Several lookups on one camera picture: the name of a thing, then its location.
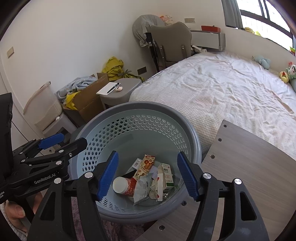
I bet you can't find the light blue blanket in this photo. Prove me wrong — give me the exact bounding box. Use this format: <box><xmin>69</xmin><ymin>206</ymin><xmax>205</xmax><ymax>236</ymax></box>
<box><xmin>56</xmin><ymin>76</ymin><xmax>98</xmax><ymax>102</ymax></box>

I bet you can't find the black pen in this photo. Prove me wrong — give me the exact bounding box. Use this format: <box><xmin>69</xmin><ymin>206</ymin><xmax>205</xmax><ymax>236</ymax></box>
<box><xmin>107</xmin><ymin>83</ymin><xmax>120</xmax><ymax>94</ymax></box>

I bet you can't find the purple cardboard box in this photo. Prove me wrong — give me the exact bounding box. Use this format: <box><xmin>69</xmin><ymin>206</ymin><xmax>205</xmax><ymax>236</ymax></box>
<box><xmin>132</xmin><ymin>158</ymin><xmax>158</xmax><ymax>175</ymax></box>

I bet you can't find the wood grain table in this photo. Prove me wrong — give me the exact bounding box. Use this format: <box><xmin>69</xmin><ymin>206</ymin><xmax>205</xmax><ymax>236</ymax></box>
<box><xmin>140</xmin><ymin>120</ymin><xmax>295</xmax><ymax>240</ymax></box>

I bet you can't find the black wall socket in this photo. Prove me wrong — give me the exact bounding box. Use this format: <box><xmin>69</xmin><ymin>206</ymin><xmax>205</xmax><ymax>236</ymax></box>
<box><xmin>137</xmin><ymin>67</ymin><xmax>147</xmax><ymax>75</ymax></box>

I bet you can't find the grey perforated laundry basket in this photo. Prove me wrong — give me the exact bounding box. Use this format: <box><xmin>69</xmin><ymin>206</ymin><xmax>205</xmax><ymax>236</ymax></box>
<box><xmin>68</xmin><ymin>102</ymin><xmax>202</xmax><ymax>224</ymax></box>

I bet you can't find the grey desk chair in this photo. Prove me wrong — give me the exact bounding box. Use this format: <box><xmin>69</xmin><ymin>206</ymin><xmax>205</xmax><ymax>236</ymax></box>
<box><xmin>146</xmin><ymin>22</ymin><xmax>192</xmax><ymax>72</ymax></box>

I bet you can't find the white storage bin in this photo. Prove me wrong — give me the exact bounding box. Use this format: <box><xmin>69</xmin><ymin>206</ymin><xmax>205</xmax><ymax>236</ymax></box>
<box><xmin>23</xmin><ymin>81</ymin><xmax>63</xmax><ymax>132</ymax></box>

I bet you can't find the white paper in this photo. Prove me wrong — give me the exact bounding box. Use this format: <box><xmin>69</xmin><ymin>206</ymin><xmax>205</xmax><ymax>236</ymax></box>
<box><xmin>149</xmin><ymin>179</ymin><xmax>171</xmax><ymax>201</ymax></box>

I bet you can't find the grey cloth on chair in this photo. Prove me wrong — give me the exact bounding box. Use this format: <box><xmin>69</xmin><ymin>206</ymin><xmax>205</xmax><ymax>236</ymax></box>
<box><xmin>132</xmin><ymin>15</ymin><xmax>165</xmax><ymax>47</ymax></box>

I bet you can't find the green white plush doll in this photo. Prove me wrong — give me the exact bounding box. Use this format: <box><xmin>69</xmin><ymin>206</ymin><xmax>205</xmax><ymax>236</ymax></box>
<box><xmin>286</xmin><ymin>64</ymin><xmax>296</xmax><ymax>92</ymax></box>

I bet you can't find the left grey curtain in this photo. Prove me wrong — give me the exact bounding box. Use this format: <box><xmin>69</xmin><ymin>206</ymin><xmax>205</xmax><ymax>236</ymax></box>
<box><xmin>222</xmin><ymin>0</ymin><xmax>243</xmax><ymax>29</ymax></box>

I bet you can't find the grey plastic stool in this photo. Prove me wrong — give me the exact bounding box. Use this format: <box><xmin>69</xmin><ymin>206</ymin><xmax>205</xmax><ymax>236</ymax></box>
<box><xmin>100</xmin><ymin>78</ymin><xmax>142</xmax><ymax>109</ymax></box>

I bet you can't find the brown cardboard box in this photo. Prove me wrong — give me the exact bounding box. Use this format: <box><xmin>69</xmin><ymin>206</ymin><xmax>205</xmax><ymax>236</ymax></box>
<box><xmin>62</xmin><ymin>73</ymin><xmax>109</xmax><ymax>127</ymax></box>

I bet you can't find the grey wall desk drawer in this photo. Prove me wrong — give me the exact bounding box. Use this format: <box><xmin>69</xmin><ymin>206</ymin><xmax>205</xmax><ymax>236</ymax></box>
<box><xmin>191</xmin><ymin>31</ymin><xmax>226</xmax><ymax>51</ymax></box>

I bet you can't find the red cream snack packet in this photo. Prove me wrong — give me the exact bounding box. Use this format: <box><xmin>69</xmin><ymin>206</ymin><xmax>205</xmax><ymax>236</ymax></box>
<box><xmin>133</xmin><ymin>154</ymin><xmax>155</xmax><ymax>180</ymax></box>

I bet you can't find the red box on desk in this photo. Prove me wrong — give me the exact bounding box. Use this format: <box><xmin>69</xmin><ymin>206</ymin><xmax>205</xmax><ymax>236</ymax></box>
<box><xmin>201</xmin><ymin>25</ymin><xmax>221</xmax><ymax>33</ymax></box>

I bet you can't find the red white paper cup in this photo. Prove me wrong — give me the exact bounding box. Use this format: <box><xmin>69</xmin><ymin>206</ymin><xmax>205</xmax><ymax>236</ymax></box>
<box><xmin>112</xmin><ymin>177</ymin><xmax>137</xmax><ymax>197</ymax></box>

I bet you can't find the green white milk carton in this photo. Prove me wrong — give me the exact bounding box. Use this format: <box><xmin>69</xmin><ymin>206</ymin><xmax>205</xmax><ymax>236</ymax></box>
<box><xmin>157</xmin><ymin>163</ymin><xmax>174</xmax><ymax>201</ymax></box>

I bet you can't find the bed with white sheet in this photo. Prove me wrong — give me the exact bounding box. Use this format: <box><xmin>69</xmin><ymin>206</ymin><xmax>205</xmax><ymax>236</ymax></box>
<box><xmin>130</xmin><ymin>52</ymin><xmax>295</xmax><ymax>158</ymax></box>

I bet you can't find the blue plush toy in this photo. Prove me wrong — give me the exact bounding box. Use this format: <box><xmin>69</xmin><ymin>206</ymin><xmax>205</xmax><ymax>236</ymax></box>
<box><xmin>252</xmin><ymin>55</ymin><xmax>271</xmax><ymax>70</ymax></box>

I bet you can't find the light blue wipes packet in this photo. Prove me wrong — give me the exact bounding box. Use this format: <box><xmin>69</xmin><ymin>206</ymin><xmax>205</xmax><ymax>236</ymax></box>
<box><xmin>133</xmin><ymin>173</ymin><xmax>152</xmax><ymax>205</ymax></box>

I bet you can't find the person's left hand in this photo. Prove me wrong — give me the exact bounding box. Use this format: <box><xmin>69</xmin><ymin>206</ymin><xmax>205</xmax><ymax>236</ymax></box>
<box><xmin>4</xmin><ymin>192</ymin><xmax>43</xmax><ymax>232</ymax></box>

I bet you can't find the small pink round object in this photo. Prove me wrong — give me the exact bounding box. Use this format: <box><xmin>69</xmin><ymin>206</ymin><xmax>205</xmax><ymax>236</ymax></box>
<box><xmin>115</xmin><ymin>86</ymin><xmax>123</xmax><ymax>92</ymax></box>

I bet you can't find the yellow red plush toy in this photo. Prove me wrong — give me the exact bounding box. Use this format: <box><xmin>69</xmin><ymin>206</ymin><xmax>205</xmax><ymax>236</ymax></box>
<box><xmin>279</xmin><ymin>71</ymin><xmax>289</xmax><ymax>83</ymax></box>

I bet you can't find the white notepad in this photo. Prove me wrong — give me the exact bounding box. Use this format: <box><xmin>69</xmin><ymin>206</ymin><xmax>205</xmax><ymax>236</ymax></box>
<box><xmin>96</xmin><ymin>82</ymin><xmax>117</xmax><ymax>95</ymax></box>

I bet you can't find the yellow plastic bag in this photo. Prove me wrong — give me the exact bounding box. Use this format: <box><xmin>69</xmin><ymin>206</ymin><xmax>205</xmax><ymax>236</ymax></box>
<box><xmin>64</xmin><ymin>92</ymin><xmax>80</xmax><ymax>110</ymax></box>

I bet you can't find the yellow bag on floor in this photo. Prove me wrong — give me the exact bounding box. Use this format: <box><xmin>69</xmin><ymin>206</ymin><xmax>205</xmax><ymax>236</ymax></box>
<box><xmin>102</xmin><ymin>57</ymin><xmax>144</xmax><ymax>82</ymax></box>

